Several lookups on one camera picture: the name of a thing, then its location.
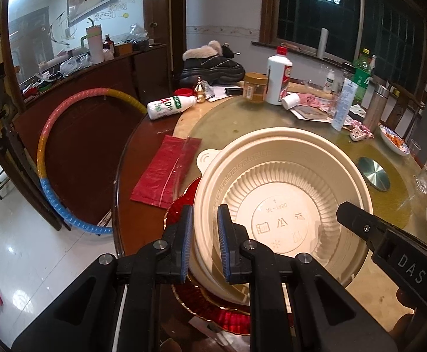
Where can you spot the orange food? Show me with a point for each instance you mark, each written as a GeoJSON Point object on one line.
{"type": "Point", "coordinates": [395, 139]}

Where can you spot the large beige bowl with tab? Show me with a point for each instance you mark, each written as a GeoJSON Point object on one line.
{"type": "Point", "coordinates": [208, 158]}

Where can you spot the multicoloured hula hoop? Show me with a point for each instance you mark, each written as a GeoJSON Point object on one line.
{"type": "Point", "coordinates": [44, 154]}

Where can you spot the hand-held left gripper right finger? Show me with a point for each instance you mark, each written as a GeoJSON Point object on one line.
{"type": "Point", "coordinates": [223, 245]}

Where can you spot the wooden door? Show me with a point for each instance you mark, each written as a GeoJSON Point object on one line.
{"type": "Point", "coordinates": [162, 18]}

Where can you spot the pink bead ornament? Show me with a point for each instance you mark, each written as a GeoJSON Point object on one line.
{"type": "Point", "coordinates": [362, 127]}

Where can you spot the wooden chair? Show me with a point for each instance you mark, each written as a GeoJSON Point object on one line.
{"type": "Point", "coordinates": [402, 104]}

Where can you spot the green plastic bottle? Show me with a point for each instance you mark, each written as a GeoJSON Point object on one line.
{"type": "Point", "coordinates": [362, 75]}

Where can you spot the red plastic bag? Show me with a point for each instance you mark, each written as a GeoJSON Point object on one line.
{"type": "Point", "coordinates": [162, 172]}

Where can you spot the white bottle green label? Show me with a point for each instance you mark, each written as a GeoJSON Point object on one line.
{"type": "Point", "coordinates": [171, 106]}

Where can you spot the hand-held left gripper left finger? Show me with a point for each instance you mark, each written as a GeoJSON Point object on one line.
{"type": "Point", "coordinates": [187, 244]}

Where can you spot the steel thermos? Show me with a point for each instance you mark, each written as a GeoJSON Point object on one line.
{"type": "Point", "coordinates": [376, 107]}

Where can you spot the small white cup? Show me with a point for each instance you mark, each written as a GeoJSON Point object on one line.
{"type": "Point", "coordinates": [290, 101]}

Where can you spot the white liquor bottle red label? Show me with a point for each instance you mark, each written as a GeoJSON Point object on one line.
{"type": "Point", "coordinates": [277, 77]}

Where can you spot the peanut butter jar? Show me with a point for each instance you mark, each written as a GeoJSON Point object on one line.
{"type": "Point", "coordinates": [255, 87]}

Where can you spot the white paper roll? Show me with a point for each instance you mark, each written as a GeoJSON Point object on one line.
{"type": "Point", "coordinates": [322, 42]}

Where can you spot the small white medicine bottle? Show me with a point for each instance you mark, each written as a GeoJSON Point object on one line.
{"type": "Point", "coordinates": [330, 80]}

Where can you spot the white tube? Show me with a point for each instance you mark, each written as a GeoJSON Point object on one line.
{"type": "Point", "coordinates": [345, 104]}

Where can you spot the large beige ribbed bowl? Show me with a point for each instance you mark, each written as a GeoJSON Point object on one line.
{"type": "Point", "coordinates": [290, 187]}

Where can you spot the round metal disc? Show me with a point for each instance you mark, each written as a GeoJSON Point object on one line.
{"type": "Point", "coordinates": [374, 174]}

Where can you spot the wooden sideboard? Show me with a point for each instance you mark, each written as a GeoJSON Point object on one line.
{"type": "Point", "coordinates": [88, 80]}

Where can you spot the small drinking glass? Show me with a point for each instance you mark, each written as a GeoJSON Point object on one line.
{"type": "Point", "coordinates": [414, 148]}

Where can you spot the dark window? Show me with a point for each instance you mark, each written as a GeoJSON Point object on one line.
{"type": "Point", "coordinates": [345, 14]}

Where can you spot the clear glass jar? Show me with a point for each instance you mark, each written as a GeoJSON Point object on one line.
{"type": "Point", "coordinates": [340, 80]}

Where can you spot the small gold bottle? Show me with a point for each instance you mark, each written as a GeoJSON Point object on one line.
{"type": "Point", "coordinates": [199, 90]}

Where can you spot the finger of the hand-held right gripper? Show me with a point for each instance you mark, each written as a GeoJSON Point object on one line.
{"type": "Point", "coordinates": [360, 223]}

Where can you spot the pink cloth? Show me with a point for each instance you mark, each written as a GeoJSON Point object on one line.
{"type": "Point", "coordinates": [310, 99]}

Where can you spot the round glass turntable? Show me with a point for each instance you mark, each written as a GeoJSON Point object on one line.
{"type": "Point", "coordinates": [235, 124]}

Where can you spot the black fur-lined boots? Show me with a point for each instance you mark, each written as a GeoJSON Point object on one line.
{"type": "Point", "coordinates": [213, 66]}

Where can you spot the blue patterned plate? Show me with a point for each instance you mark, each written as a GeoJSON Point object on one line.
{"type": "Point", "coordinates": [393, 140]}

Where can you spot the red plate gold rim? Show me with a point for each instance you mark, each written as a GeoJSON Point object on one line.
{"type": "Point", "coordinates": [184, 205]}

